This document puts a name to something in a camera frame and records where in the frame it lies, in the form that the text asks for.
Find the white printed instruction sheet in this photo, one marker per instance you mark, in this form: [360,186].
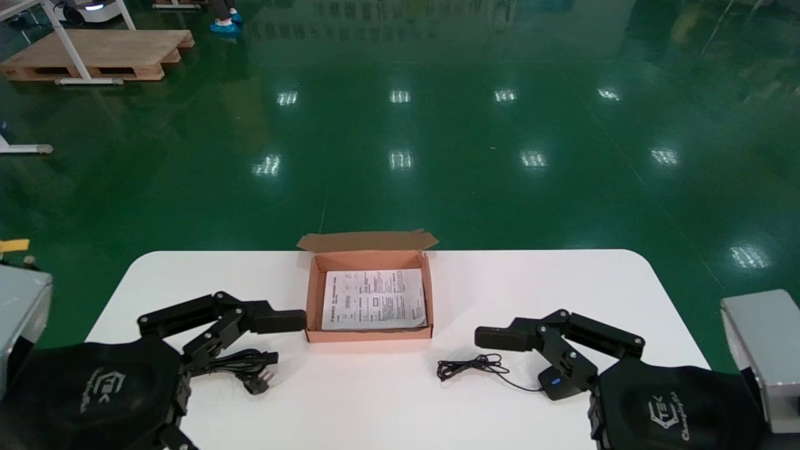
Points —
[375,300]

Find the black cloth-covered right gripper body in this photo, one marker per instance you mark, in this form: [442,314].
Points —
[675,412]

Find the white metal table frame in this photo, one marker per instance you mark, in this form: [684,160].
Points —
[87,80]

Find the blue shoe cover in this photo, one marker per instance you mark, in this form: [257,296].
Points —
[224,27]
[237,17]

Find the dark trouser leg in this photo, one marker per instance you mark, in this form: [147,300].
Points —
[220,7]

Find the brown cardboard storage box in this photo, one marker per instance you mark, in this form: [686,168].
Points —
[369,241]

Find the black cloth-covered left gripper body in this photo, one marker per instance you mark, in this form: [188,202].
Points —
[94,400]

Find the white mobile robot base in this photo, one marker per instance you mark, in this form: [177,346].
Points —
[94,14]

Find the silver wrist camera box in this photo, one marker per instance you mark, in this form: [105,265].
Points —
[22,306]
[762,350]

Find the small wooden pallet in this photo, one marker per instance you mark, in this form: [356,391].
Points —
[178,4]

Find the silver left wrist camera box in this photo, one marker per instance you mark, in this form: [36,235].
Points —
[22,306]

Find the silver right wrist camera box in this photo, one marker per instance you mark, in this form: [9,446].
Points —
[762,350]

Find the white metal table foot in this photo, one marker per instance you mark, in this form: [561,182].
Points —
[25,149]

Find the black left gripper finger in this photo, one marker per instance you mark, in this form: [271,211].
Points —
[178,439]
[275,320]

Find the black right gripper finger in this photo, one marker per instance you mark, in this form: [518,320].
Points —
[506,336]

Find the yellow tag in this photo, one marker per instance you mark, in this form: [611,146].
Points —
[14,245]

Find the large wooden pallet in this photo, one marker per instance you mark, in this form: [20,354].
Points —
[106,53]

